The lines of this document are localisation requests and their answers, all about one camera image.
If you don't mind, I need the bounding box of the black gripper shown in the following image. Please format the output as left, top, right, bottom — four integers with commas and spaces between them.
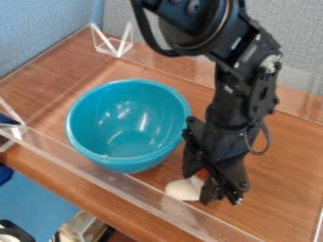
181, 116, 249, 205

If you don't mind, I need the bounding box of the plush brown white mushroom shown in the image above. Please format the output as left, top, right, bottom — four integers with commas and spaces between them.
165, 168, 211, 201

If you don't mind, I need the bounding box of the blue plastic bowl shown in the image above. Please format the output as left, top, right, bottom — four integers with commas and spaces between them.
64, 78, 191, 174

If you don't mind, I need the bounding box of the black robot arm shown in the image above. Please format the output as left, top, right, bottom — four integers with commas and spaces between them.
129, 0, 283, 205

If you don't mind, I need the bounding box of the grey box under table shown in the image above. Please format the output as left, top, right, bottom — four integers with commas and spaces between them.
49, 211, 106, 242

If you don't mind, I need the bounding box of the clear acrylic front barrier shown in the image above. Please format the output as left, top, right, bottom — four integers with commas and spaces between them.
0, 126, 263, 242

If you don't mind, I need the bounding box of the clear acrylic barrier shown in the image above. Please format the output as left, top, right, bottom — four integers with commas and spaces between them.
89, 22, 323, 126
0, 126, 263, 242

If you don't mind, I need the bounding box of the clear acrylic back barrier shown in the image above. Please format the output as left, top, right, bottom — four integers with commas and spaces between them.
89, 22, 323, 126

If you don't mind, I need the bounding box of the dark blue object left edge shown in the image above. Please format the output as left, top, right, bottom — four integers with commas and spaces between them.
0, 112, 20, 186

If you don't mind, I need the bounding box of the black white object bottom left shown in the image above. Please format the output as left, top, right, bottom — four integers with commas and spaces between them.
0, 219, 34, 242

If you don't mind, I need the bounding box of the clear acrylic corner bracket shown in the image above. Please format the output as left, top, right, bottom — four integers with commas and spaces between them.
89, 22, 133, 58

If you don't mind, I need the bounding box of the clear acrylic left bracket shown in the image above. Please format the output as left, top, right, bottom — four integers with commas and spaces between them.
0, 97, 25, 152

